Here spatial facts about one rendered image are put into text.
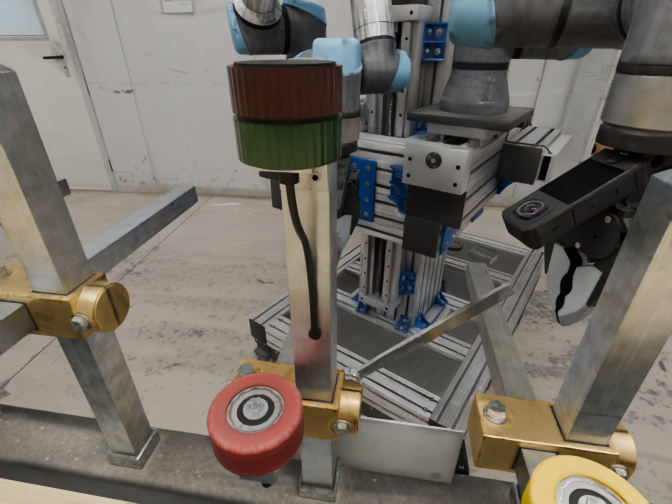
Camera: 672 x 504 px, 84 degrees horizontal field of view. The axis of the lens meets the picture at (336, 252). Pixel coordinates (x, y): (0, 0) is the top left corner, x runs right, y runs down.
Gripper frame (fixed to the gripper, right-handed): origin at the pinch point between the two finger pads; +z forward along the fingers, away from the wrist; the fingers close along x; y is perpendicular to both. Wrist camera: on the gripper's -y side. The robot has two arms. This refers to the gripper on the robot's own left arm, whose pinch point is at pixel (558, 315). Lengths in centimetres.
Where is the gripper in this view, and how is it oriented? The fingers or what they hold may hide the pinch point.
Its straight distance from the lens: 49.0
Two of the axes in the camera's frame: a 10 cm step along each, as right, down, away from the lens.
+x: -2.1, -4.8, 8.5
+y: 9.8, -1.0, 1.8
